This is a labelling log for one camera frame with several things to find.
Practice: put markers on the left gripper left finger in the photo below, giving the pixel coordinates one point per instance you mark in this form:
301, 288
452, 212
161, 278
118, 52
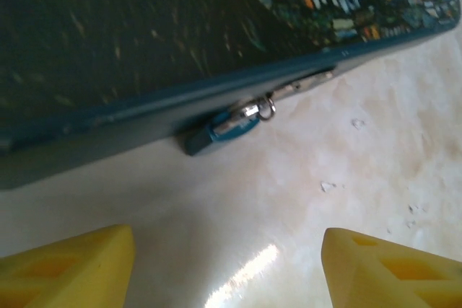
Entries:
68, 268

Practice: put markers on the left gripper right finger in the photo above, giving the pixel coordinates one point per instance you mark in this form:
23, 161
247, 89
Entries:
393, 272

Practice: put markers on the starry night painted tin box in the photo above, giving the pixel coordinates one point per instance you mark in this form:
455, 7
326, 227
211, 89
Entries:
144, 52

